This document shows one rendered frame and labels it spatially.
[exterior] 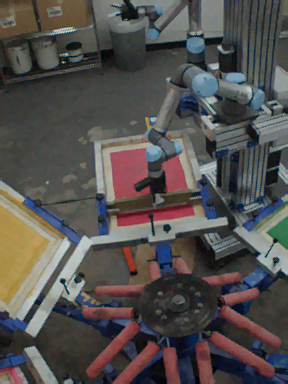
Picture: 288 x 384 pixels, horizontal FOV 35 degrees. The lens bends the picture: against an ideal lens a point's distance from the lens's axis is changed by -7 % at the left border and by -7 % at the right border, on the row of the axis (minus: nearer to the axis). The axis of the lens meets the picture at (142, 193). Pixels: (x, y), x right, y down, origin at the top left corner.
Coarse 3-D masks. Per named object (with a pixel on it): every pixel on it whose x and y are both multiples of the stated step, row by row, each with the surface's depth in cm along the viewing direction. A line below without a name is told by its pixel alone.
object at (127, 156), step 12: (120, 156) 292; (132, 156) 291; (144, 156) 290; (120, 168) 284; (120, 180) 277; (120, 192) 270; (132, 192) 269; (144, 192) 268; (120, 216) 257; (132, 216) 256; (144, 216) 256
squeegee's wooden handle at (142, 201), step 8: (168, 192) 252; (176, 192) 251; (184, 192) 251; (120, 200) 251; (128, 200) 250; (136, 200) 250; (144, 200) 251; (168, 200) 253; (176, 200) 254; (184, 200) 255; (120, 208) 253; (128, 208) 254; (136, 208) 254
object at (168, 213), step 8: (144, 152) 292; (176, 160) 285; (176, 168) 280; (176, 176) 275; (184, 176) 275; (168, 184) 271; (176, 184) 271; (184, 184) 270; (168, 208) 258; (176, 208) 258; (184, 208) 257; (192, 208) 257; (160, 216) 255; (168, 216) 254; (176, 216) 254; (184, 216) 253
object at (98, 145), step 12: (168, 132) 299; (180, 132) 298; (96, 144) 297; (108, 144) 297; (120, 144) 298; (96, 156) 288; (192, 156) 281; (96, 168) 281; (192, 168) 275; (132, 228) 246; (144, 228) 245
